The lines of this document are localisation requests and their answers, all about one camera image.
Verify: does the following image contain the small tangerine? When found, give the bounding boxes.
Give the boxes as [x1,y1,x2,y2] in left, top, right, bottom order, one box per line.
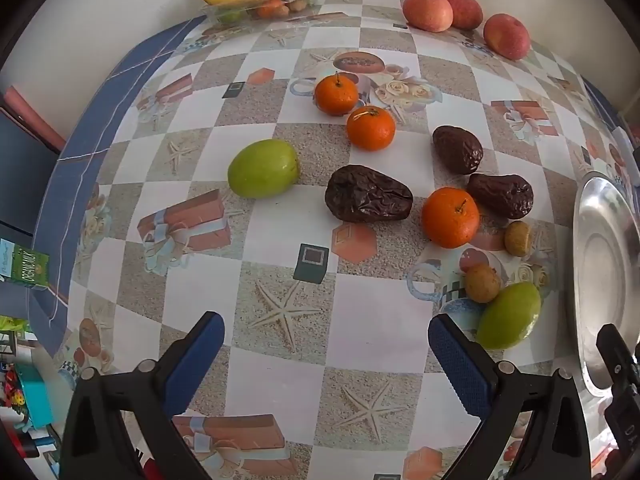
[257,0,290,20]

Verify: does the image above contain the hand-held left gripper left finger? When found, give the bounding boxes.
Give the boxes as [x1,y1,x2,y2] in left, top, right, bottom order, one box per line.
[59,311,226,480]

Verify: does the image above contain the teal container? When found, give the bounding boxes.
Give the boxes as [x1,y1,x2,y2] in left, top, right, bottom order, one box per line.
[15,362,54,428]

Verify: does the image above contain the green jujube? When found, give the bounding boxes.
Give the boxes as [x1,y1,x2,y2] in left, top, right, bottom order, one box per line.
[227,139,301,198]
[476,282,543,350]

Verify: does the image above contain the printed checkered tablecloth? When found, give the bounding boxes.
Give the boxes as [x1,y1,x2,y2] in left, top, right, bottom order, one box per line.
[27,0,640,480]

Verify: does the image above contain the round metal plate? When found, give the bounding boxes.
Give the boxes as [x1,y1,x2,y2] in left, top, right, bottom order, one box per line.
[565,171,640,398]

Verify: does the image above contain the dark red apple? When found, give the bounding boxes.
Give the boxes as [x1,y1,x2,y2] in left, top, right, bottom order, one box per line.
[440,0,484,31]

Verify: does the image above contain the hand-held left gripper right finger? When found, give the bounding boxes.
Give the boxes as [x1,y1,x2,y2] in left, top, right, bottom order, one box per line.
[427,312,593,480]

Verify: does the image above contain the small brown longan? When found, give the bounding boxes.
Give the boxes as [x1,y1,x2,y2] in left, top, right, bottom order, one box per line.
[465,263,501,304]
[504,220,534,257]

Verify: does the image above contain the green milk carton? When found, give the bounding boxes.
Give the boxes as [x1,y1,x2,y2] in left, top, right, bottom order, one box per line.
[0,237,51,288]

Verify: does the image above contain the large wrinkled brown date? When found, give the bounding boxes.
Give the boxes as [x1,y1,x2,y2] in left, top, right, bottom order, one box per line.
[325,165,414,223]

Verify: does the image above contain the pale red apple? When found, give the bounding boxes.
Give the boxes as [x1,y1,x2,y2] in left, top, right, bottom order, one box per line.
[402,0,454,33]

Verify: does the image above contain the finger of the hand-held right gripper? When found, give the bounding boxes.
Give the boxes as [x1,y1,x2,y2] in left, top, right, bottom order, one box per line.
[596,324,640,463]

